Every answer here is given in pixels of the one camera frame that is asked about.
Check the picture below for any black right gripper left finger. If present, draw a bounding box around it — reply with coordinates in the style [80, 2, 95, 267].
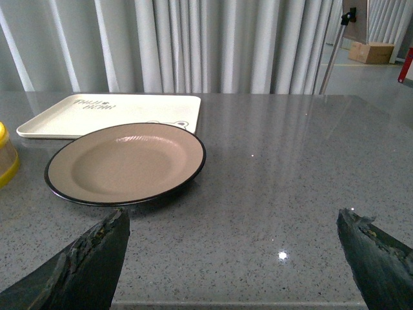
[1, 209, 130, 309]

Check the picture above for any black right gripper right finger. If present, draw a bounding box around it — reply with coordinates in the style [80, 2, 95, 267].
[336, 209, 412, 309]

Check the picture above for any tan plate black rim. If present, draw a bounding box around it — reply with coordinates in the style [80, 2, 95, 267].
[45, 123, 207, 206]

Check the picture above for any cream rectangular bear tray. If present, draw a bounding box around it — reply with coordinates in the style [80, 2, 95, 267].
[16, 94, 201, 140]

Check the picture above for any yellow rimmed bamboo steamer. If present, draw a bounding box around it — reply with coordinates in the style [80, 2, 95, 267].
[0, 123, 20, 188]

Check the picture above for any red floor object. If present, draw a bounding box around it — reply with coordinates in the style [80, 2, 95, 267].
[398, 47, 413, 83]

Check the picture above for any cardboard box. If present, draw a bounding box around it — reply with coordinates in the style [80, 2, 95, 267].
[348, 41, 394, 65]

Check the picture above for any brown board on stand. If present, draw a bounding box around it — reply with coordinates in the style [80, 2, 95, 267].
[341, 0, 369, 45]

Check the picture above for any metal stand pole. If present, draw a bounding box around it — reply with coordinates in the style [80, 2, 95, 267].
[319, 7, 357, 95]

